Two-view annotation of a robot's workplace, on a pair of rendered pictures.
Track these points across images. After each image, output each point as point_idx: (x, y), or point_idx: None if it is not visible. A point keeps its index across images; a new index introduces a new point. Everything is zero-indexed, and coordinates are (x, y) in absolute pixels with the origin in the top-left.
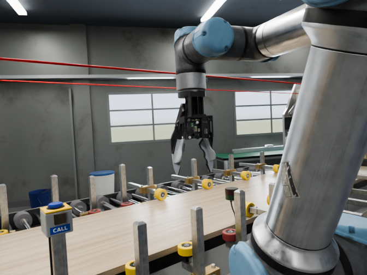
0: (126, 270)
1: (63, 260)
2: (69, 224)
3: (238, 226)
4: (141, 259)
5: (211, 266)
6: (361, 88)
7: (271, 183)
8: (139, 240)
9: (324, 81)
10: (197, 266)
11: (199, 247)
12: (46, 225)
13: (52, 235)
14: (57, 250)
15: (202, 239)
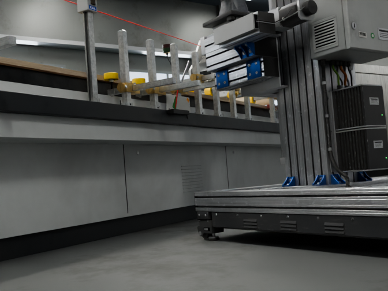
0: (106, 74)
1: (92, 28)
2: (96, 7)
3: (174, 68)
4: (125, 52)
5: None
6: None
7: (193, 51)
8: (123, 40)
9: None
10: (152, 78)
11: (153, 64)
12: (87, 2)
13: (89, 8)
14: (89, 20)
15: (154, 60)
